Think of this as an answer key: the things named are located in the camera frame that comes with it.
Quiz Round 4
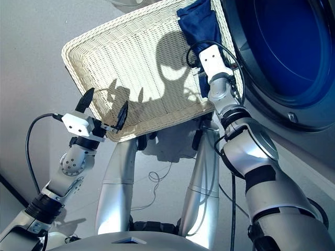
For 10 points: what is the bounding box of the grey floor cable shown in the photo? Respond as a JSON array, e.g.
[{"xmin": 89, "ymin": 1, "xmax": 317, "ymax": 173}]
[{"xmin": 218, "ymin": 182, "xmax": 250, "ymax": 219}]

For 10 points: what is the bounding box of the silver robot torso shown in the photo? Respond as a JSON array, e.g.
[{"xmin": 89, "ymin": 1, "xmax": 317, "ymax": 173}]
[{"xmin": 47, "ymin": 221, "xmax": 210, "ymax": 251}]

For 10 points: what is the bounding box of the white cable bundle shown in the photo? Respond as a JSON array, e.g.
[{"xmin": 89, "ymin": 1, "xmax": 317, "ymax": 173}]
[{"xmin": 39, "ymin": 230, "xmax": 69, "ymax": 248}]

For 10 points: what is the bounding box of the thin white floor wire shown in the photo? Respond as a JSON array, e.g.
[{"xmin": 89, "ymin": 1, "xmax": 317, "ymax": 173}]
[{"xmin": 130, "ymin": 161, "xmax": 174, "ymax": 212}]

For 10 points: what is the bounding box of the dark blue garment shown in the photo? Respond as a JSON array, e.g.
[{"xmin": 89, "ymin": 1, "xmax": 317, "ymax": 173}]
[{"xmin": 176, "ymin": 0, "xmax": 223, "ymax": 98}]

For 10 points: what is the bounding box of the pale woven basket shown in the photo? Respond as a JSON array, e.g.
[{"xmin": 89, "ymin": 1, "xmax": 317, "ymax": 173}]
[{"xmin": 61, "ymin": 0, "xmax": 238, "ymax": 143}]

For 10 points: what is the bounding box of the grey washing machine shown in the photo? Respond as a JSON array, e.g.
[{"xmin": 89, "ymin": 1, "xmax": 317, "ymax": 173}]
[{"xmin": 221, "ymin": 0, "xmax": 335, "ymax": 236}]

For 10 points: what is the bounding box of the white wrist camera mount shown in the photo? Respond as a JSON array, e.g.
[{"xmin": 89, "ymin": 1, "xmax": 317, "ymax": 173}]
[
  {"xmin": 198, "ymin": 44, "xmax": 233, "ymax": 78},
  {"xmin": 61, "ymin": 112, "xmax": 95, "ymax": 137}
]

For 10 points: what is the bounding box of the silver robot leg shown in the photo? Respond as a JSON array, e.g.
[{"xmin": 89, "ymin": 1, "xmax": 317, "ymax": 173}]
[
  {"xmin": 94, "ymin": 133, "xmax": 155, "ymax": 236},
  {"xmin": 178, "ymin": 119, "xmax": 223, "ymax": 249}
]

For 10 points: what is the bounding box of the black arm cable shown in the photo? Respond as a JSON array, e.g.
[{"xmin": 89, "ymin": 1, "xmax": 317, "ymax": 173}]
[
  {"xmin": 185, "ymin": 40, "xmax": 247, "ymax": 251},
  {"xmin": 25, "ymin": 112, "xmax": 63, "ymax": 195}
]

